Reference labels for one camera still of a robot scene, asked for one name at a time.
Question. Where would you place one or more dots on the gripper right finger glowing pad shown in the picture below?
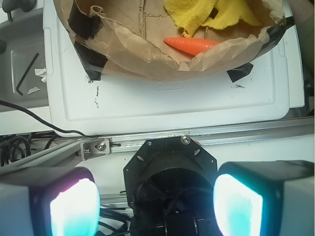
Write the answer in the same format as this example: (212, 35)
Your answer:
(265, 198)

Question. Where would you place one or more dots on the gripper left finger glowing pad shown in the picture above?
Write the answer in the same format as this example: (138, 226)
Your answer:
(48, 201)

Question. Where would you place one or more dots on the orange plastic carrot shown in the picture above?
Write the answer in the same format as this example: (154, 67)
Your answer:
(192, 46)

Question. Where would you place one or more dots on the white plastic tray lid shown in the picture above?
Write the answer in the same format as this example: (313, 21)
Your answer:
(123, 105)

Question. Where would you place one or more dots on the grey plastic bin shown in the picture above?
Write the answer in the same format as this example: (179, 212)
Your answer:
(20, 40)

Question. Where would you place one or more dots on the black hex key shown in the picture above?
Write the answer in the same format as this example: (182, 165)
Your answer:
(25, 73)

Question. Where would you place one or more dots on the brown paper bag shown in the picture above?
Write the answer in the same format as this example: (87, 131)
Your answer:
(125, 38)

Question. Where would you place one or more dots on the aluminium extrusion rail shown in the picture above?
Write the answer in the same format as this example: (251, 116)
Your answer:
(285, 139)

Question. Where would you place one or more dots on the metal corner bracket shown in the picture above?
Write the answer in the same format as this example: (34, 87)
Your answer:
(92, 148)

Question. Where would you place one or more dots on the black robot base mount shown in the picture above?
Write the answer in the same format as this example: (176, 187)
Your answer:
(169, 187)

